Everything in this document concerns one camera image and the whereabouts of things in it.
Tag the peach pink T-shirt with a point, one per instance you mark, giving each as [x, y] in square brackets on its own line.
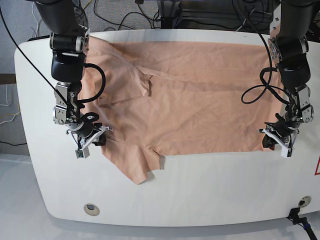
[166, 98]

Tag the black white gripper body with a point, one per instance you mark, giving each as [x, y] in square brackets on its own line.
[83, 134]
[284, 132]

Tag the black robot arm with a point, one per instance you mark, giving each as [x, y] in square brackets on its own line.
[69, 42]
[288, 72]

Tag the left table cable grommet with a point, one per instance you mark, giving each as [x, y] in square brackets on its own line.
[91, 209]

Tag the table cable grommet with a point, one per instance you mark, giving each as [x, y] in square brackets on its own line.
[91, 209]
[305, 201]

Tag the red triangle warning sticker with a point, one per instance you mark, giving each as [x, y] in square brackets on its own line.
[317, 169]

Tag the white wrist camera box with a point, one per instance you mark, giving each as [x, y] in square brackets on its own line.
[82, 153]
[286, 152]

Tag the black clamp with cable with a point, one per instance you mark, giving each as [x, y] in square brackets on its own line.
[301, 221]

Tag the right table cable grommet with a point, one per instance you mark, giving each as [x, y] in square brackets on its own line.
[305, 201]

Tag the black aluminium frame post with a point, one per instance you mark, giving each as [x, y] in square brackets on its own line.
[170, 12]

